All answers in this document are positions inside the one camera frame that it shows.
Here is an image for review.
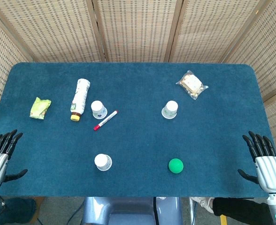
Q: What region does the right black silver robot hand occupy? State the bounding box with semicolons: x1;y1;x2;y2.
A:
237;130;276;194

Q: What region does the white cup blue flower print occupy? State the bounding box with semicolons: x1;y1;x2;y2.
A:
90;100;108;120

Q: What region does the white cup green flower print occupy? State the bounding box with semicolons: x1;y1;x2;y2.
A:
161;100;178;120

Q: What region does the black trouser leg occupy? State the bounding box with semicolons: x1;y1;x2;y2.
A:
212;197;271;222

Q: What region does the dark blue fabric bundle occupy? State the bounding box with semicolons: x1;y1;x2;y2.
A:
0;197;38;225

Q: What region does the green crumpled snack packet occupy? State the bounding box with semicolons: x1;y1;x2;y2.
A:
29;97;52;120

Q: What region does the white shoe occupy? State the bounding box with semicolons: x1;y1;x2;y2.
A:
190;196;215;214

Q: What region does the white metal table leg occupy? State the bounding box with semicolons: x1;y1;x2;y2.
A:
189;197;197;225

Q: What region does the green foam ball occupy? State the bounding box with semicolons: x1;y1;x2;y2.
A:
168;158;184;174

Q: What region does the white cup pale flower text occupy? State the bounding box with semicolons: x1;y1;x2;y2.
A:
94;153;113;172

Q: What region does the white bottle yellow cap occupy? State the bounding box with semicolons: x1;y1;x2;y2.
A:
69;78;91;122

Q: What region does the white marker red cap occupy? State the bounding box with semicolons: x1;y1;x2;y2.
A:
93;110;119;131

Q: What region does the clear bag of biscuits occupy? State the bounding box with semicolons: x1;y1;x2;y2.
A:
175;70;209;101

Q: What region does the blue felt table cover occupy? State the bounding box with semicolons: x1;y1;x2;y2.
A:
0;62;276;199

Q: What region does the blue-grey robot torso base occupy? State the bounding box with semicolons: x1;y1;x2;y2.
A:
81;196;184;225

